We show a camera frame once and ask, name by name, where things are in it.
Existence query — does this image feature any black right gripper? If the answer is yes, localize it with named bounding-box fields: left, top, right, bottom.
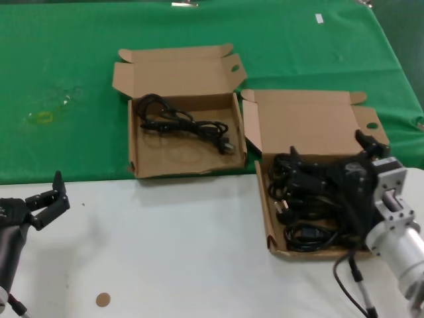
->
left=290, top=129, right=391, bottom=237

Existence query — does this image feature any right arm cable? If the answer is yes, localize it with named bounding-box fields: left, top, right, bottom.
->
left=333, top=247, right=379, bottom=318

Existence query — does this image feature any open cardboard box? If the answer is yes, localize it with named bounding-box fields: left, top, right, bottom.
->
left=240, top=88, right=401, bottom=256
left=111, top=42, right=248, bottom=180

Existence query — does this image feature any green tablecloth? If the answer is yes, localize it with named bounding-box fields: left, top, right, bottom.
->
left=0, top=0, right=424, bottom=185

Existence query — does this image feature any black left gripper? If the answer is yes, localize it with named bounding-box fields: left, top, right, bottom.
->
left=0, top=170, right=72, bottom=233

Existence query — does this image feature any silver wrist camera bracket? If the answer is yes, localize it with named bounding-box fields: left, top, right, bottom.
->
left=370, top=157, right=416, bottom=233

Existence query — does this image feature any left arm cable connector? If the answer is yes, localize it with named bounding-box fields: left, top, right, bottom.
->
left=6, top=293, right=31, bottom=318

